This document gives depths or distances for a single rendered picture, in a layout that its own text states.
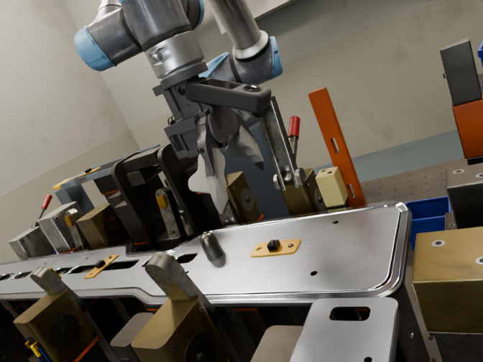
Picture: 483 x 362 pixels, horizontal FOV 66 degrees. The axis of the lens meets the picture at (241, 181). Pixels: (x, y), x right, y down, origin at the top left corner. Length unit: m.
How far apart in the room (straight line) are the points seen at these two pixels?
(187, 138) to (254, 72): 0.64
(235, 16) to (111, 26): 0.48
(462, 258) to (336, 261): 0.19
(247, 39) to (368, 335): 0.87
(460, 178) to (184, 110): 0.37
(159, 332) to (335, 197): 0.36
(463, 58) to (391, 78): 3.11
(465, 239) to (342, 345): 0.16
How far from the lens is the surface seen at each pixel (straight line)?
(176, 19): 0.54
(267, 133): 0.70
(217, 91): 0.51
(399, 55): 3.68
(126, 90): 4.62
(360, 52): 3.67
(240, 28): 1.10
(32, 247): 1.49
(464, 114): 0.62
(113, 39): 0.67
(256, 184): 1.21
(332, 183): 0.65
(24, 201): 3.64
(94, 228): 1.10
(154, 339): 0.49
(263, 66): 1.16
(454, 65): 0.61
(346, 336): 0.43
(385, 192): 1.38
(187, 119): 0.54
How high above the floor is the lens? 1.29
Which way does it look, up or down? 16 degrees down
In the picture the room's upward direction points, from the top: 24 degrees counter-clockwise
